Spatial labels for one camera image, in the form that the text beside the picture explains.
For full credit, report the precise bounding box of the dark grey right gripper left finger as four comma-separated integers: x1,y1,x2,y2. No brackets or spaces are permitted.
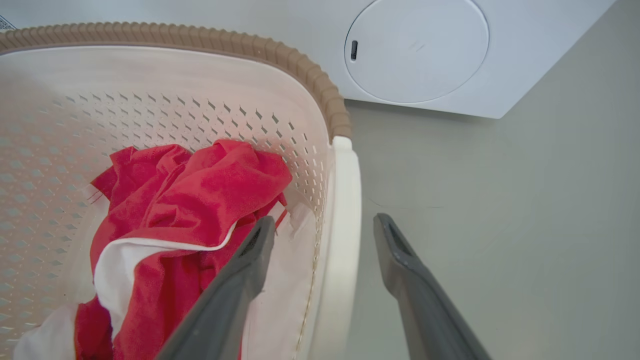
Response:
156,216,276,360

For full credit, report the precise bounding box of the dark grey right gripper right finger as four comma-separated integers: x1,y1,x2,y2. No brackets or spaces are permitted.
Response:
373,213,492,360

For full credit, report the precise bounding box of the white laundry basket brown rim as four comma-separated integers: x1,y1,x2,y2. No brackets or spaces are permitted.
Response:
0,21,362,360

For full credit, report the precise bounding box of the white cloth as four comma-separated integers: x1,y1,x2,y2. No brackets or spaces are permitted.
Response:
13,202,318,360

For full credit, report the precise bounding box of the red and white garment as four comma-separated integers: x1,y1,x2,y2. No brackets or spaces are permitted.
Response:
74,139,293,360

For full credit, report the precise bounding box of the round white washing machine door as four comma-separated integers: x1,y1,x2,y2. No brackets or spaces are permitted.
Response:
344,0,490,104

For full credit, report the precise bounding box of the white washing machine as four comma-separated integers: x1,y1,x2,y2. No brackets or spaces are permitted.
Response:
0,0,618,120

